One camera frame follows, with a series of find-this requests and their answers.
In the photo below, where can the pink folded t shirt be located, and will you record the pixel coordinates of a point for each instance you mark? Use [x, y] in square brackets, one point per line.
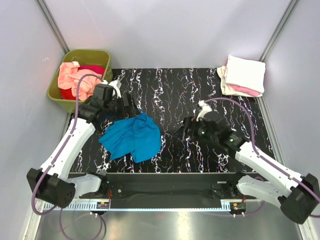
[242, 91]

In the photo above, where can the cream folded t shirt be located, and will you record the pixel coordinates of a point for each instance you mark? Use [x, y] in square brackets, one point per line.
[221, 74]

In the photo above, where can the aluminium cable duct rail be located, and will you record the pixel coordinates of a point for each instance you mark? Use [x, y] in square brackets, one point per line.
[96, 205]

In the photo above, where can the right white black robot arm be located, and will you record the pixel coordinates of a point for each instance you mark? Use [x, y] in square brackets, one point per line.
[295, 195]

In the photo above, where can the blue t shirt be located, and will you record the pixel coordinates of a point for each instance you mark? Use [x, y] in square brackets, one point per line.
[138, 136]

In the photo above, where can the right aluminium frame post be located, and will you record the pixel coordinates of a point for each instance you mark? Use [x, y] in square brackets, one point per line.
[292, 5]

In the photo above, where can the left aluminium frame post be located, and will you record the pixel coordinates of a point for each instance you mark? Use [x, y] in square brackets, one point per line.
[53, 25]

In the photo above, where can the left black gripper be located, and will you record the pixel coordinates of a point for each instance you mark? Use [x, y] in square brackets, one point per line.
[131, 110]

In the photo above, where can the red t shirt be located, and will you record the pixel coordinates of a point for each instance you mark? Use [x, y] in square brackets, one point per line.
[93, 68]

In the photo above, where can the black marble pattern mat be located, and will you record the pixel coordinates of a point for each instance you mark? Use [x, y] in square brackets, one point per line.
[168, 95]

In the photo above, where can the aluminium frame post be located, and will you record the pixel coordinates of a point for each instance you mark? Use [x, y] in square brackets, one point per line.
[292, 5]
[53, 25]

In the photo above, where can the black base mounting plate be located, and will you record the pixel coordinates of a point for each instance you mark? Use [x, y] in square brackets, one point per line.
[194, 188]

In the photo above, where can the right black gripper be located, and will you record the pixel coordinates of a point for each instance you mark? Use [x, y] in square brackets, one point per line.
[189, 123]

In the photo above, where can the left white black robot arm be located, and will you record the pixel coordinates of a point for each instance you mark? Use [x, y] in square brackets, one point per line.
[51, 182]

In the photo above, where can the salmon pink t shirt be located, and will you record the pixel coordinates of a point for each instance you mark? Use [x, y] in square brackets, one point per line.
[75, 81]

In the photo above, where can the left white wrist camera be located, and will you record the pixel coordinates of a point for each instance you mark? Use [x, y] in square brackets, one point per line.
[116, 84]

